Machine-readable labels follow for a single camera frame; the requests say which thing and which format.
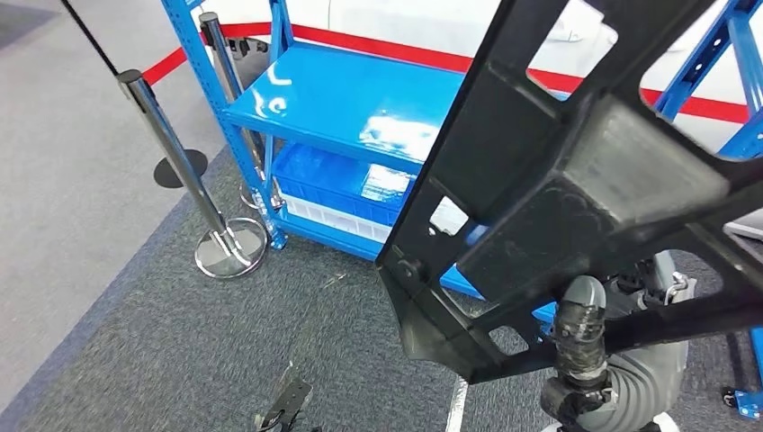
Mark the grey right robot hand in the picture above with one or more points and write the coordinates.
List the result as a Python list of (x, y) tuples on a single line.
[(578, 340)]

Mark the black plastic frame part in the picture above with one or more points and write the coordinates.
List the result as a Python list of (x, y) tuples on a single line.
[(536, 179)]

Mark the blue metal shelf rack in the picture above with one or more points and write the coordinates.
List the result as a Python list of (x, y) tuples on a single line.
[(334, 101)]

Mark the silver floor tape strip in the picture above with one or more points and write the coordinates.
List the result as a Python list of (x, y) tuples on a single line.
[(458, 405)]

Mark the blue plastic crate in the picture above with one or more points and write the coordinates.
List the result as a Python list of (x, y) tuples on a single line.
[(328, 179)]

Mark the short red barrier belt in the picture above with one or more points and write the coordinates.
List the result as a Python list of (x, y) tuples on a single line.
[(164, 67)]

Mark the black stanchion post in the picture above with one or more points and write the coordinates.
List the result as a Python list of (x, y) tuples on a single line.
[(179, 170)]

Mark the chrome stanchion post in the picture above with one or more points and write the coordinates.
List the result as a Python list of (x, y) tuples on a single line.
[(223, 65), (179, 161)]

